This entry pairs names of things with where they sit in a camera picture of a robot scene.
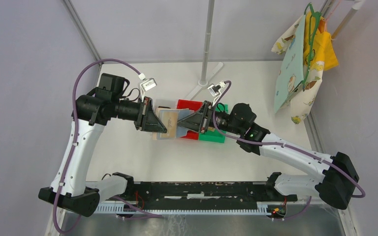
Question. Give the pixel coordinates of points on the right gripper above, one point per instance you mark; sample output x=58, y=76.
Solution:
x=193, y=122

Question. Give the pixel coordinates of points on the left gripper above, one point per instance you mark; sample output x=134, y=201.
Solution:
x=147, y=120

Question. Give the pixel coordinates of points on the beige card holder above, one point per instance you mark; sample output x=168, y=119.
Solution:
x=180, y=131

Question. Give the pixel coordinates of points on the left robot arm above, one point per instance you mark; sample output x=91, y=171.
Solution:
x=69, y=189

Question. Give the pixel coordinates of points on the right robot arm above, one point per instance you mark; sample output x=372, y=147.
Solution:
x=332, y=178

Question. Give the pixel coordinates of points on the red plastic bin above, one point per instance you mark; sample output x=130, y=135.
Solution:
x=193, y=106

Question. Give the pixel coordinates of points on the green plastic bin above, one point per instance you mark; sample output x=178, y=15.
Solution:
x=213, y=135

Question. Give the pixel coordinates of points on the clear plastic bin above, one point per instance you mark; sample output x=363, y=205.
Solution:
x=165, y=104

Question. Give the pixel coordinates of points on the white pole stand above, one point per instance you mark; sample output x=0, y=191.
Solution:
x=206, y=77

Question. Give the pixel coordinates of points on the hanging patterned cloth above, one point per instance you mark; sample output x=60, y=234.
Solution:
x=288, y=89

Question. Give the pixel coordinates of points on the yellow hanging garment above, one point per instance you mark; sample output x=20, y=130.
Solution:
x=322, y=44

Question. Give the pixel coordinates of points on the green clothes hanger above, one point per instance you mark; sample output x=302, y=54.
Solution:
x=310, y=63

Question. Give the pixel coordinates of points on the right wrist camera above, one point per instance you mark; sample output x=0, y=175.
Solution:
x=216, y=91

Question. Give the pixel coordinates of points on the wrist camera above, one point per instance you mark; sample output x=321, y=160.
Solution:
x=145, y=85
x=216, y=91

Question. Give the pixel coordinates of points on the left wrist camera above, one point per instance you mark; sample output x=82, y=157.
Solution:
x=145, y=85

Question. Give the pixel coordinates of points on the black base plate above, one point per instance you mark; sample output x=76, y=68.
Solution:
x=202, y=195

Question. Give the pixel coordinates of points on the white hanger rail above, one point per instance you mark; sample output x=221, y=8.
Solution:
x=357, y=5

